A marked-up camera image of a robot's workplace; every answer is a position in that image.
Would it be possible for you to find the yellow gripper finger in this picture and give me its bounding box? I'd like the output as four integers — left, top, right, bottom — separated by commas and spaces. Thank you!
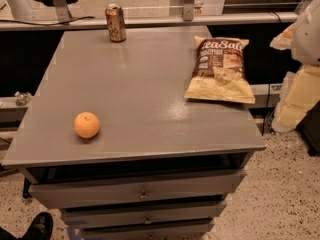
270, 23, 295, 50
271, 65, 320, 132

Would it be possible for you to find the brown chip bag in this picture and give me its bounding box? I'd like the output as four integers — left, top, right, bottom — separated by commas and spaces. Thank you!
184, 36, 255, 104

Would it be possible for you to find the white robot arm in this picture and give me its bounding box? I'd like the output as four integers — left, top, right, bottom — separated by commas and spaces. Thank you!
270, 0, 320, 132

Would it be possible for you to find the orange soda can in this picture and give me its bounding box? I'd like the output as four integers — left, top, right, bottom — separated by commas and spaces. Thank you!
105, 4, 126, 42

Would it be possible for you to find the top grey drawer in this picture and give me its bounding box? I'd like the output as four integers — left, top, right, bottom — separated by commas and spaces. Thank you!
29, 169, 246, 209

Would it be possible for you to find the grey drawer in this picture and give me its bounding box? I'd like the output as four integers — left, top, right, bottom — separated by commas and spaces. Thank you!
81, 219, 213, 240
63, 200, 226, 229
29, 169, 246, 209

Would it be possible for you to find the grey drawer cabinet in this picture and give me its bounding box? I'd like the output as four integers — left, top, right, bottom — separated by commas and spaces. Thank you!
1, 25, 267, 240

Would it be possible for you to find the bottom grey drawer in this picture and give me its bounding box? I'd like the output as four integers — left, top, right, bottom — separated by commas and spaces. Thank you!
81, 219, 213, 240

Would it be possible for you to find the orange fruit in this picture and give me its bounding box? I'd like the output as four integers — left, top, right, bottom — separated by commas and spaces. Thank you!
74, 112, 100, 139

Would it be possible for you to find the middle grey drawer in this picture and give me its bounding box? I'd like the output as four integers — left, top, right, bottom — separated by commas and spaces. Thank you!
63, 200, 226, 229

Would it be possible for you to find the white pipe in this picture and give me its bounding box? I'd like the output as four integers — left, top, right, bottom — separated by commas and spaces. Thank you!
5, 0, 34, 20

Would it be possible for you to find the small shiny metal object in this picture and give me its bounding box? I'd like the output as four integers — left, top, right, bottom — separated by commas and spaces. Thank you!
14, 91, 32, 106

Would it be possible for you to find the black shoe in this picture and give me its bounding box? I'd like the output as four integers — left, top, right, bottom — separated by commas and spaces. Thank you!
21, 212, 53, 240

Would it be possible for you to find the grey metal rail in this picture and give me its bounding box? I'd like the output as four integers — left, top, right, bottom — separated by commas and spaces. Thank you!
0, 12, 298, 32

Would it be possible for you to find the metal bracket post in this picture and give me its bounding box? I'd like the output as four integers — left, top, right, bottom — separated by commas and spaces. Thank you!
183, 0, 194, 21

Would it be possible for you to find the black cable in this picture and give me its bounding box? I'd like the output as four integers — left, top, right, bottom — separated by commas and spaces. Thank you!
0, 15, 96, 27

